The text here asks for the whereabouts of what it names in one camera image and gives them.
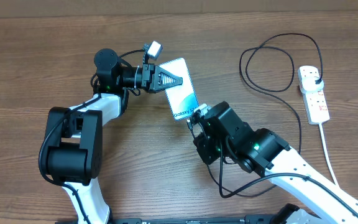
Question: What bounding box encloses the black USB charging cable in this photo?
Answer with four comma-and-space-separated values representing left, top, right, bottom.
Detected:
186, 32, 324, 198

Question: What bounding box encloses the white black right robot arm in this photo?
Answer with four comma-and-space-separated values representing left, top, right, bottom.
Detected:
187, 101, 358, 223

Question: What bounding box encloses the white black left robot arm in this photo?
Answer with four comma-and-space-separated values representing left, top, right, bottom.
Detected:
38, 47, 183, 223

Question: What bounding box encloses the white USB charger plug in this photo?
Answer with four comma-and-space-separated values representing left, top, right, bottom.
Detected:
300, 77, 324, 94

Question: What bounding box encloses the white power strip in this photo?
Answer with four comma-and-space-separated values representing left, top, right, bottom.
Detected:
297, 65, 330, 124

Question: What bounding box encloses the white power strip cord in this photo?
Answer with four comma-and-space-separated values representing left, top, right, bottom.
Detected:
318, 123, 341, 189

